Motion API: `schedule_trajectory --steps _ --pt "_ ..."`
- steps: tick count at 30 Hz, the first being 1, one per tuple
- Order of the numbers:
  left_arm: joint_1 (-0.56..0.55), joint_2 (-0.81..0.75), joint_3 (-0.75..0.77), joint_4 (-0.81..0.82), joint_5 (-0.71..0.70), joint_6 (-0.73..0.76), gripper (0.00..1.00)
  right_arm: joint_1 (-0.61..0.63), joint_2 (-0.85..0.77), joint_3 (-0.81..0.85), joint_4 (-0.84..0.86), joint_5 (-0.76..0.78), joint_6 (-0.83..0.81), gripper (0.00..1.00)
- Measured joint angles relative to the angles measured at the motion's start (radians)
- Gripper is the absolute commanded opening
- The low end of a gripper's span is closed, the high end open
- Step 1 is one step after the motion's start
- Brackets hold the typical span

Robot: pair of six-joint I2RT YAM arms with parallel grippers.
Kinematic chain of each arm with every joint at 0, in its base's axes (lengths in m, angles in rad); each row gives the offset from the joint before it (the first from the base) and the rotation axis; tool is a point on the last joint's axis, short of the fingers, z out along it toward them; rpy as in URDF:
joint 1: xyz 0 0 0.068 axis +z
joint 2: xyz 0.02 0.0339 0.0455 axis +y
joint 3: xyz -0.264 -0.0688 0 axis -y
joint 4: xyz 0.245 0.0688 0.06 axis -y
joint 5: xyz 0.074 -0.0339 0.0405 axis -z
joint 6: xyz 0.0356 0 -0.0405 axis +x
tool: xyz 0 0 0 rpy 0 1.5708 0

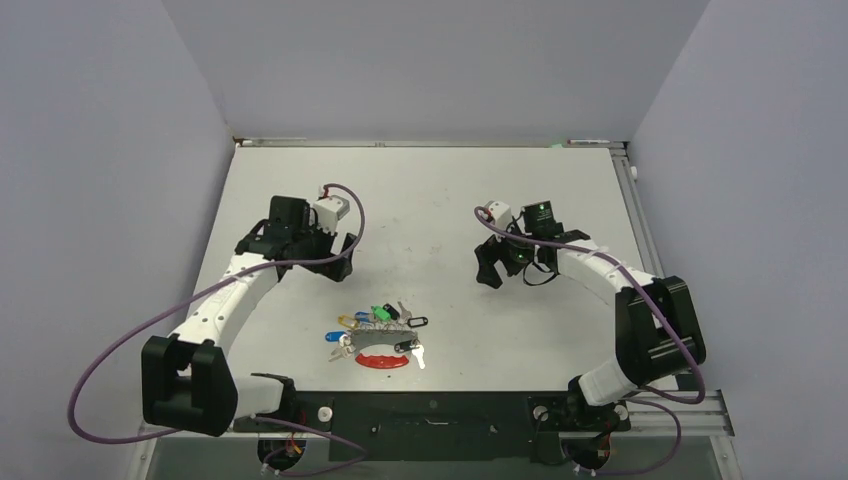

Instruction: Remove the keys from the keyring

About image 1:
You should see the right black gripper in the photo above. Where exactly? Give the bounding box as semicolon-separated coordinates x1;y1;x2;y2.
476;216;539;287

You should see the black tag key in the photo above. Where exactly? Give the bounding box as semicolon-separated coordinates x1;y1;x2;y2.
406;316;429;329

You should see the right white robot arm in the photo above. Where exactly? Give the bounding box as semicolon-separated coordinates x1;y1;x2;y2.
473;201;706;428

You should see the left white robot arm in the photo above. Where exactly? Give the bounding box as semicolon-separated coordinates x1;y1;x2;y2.
141;193;359;436

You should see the blue tag key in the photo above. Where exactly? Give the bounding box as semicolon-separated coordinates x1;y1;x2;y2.
324;331;346;342

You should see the green tag key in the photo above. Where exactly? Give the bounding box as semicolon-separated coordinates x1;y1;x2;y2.
371;306;392;322

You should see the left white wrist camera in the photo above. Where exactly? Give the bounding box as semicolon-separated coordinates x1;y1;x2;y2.
312;195;350;235

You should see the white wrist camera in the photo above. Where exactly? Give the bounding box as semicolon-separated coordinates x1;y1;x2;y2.
312;195;350;235
483;200;513;231

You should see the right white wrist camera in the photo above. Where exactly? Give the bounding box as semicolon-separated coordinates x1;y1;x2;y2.
483;200;513;231

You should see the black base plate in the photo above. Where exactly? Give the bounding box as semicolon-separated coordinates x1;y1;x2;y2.
234;391;631;463

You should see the aluminium frame rail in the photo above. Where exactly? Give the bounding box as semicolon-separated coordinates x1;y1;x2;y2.
610;142;735;437

